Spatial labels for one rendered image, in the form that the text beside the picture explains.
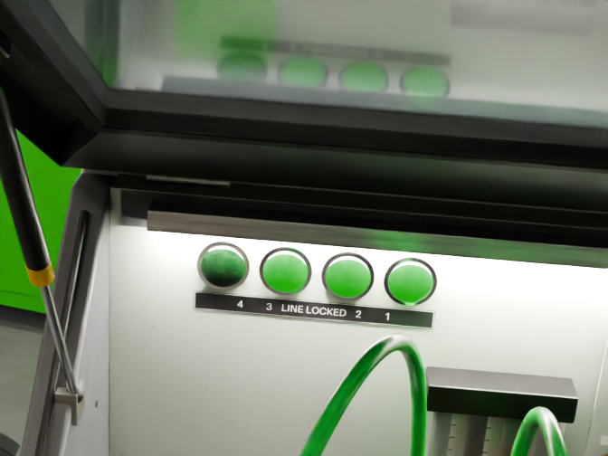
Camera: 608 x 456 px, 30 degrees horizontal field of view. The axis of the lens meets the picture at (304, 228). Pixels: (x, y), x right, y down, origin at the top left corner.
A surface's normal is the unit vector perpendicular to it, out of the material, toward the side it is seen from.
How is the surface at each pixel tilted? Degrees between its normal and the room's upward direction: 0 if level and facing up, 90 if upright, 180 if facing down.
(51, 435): 43
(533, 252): 90
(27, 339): 0
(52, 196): 90
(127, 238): 90
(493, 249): 90
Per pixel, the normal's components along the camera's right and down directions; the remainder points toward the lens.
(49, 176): -0.28, 0.35
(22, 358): 0.07, -0.92
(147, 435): -0.05, 0.38
